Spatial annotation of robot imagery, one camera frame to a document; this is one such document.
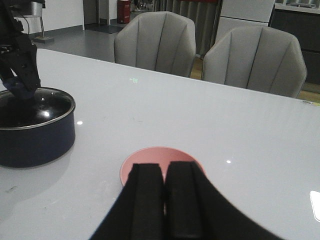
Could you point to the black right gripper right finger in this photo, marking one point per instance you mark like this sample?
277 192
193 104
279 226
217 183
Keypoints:
196 210

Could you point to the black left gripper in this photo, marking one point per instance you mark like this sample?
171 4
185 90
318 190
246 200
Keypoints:
16 48

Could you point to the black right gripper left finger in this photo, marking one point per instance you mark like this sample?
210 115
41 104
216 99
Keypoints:
138 212

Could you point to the glass lid with blue knob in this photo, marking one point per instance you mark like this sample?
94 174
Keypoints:
48 105

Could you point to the pink bowl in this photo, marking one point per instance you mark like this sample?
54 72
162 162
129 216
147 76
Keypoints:
161 155

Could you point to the dark blue saucepan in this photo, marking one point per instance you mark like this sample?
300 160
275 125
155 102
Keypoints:
37 146

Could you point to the red trash bin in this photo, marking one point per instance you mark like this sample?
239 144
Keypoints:
123 11

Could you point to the left grey chair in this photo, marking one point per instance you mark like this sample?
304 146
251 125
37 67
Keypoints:
160 41

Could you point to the grey chair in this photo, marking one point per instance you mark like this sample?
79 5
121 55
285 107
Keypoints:
258 58
160 41

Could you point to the right grey chair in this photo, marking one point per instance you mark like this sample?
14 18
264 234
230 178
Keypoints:
258 58

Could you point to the white cabinet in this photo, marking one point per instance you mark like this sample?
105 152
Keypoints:
237 13

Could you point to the dark counter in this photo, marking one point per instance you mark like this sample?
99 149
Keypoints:
304 24

